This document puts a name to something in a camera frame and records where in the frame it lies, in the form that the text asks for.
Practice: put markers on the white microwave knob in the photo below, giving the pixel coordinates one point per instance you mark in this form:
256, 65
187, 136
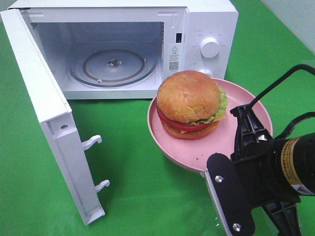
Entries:
209, 47
206, 72

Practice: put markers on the burger with lettuce and tomato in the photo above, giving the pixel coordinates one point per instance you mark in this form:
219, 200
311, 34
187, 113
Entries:
190, 104

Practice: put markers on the white microwave door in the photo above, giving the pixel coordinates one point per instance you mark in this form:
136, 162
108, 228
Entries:
55, 117

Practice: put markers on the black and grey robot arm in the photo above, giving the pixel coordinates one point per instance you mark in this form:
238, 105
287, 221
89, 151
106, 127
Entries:
297, 155

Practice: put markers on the white microwave oven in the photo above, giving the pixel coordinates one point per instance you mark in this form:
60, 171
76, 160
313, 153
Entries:
177, 26

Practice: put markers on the pink round plate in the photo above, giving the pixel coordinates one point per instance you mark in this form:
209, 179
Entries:
192, 155

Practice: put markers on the upper white microwave knob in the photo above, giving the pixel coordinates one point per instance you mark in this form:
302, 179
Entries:
209, 47

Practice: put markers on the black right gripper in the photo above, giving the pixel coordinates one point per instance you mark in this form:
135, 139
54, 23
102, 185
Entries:
259, 170

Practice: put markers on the lower white microwave knob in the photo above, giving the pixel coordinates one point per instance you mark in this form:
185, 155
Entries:
206, 72

